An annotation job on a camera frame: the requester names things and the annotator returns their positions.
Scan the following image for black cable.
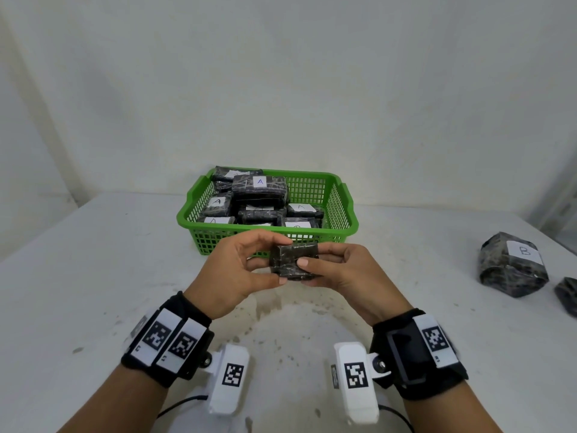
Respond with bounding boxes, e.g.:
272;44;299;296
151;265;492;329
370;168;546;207
155;395;209;420
377;404;415;433

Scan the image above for person's left forearm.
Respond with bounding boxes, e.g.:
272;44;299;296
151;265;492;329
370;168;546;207
56;364;170;433

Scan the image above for person's right hand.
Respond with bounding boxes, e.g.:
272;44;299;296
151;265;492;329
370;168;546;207
297;242;414;328

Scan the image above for person's left hand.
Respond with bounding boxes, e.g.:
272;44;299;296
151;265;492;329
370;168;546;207
183;229;294;322

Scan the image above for person's right forearm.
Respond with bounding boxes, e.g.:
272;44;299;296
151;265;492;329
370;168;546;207
401;385;505;433

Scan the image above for black wristband with marker tags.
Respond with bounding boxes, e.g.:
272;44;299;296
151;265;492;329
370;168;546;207
120;290;215;388
369;309;469;401

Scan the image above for large black packet labelled B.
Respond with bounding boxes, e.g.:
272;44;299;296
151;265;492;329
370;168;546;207
478;232;550;299

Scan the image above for green plastic basket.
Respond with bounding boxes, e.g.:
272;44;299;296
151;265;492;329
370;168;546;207
176;168;360;257

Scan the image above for black packets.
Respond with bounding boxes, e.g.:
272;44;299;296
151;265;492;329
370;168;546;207
196;165;326;230

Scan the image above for small black cube packet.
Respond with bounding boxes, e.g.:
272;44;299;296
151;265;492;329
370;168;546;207
269;242;322;281

